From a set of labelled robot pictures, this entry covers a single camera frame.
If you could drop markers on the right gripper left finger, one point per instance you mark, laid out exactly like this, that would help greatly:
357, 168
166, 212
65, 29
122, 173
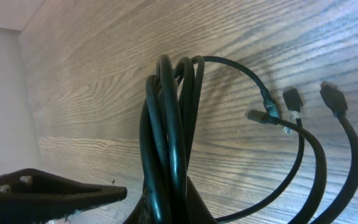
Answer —
35, 196

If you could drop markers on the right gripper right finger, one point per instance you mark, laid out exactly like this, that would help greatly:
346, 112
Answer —
157, 206

